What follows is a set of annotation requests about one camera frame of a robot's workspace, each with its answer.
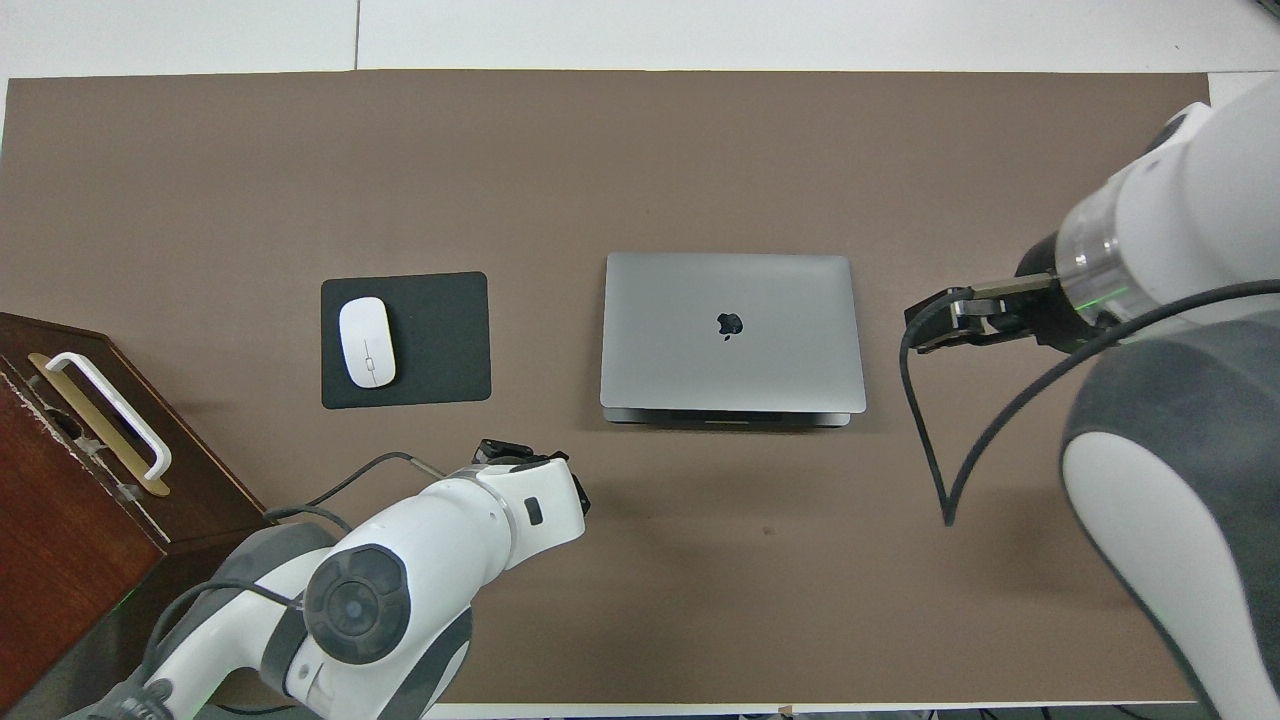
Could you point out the brown table mat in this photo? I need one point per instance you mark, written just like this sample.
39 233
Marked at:
640 170

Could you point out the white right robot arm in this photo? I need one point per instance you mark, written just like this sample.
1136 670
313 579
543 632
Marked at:
1180 480

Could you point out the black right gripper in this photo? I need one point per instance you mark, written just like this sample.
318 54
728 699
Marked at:
1040 310

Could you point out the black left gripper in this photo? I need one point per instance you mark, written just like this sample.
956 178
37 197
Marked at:
545 460

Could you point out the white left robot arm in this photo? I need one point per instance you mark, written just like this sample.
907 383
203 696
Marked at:
450 530

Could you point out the silver grey laptop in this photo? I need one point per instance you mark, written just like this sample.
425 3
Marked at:
780 350

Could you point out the dark brown wooden box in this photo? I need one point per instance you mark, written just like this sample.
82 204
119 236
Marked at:
80 540

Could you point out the white computer mouse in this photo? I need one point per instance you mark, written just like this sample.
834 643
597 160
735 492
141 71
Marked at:
366 342

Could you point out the black mouse pad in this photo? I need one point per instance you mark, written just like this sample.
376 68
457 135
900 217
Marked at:
440 340

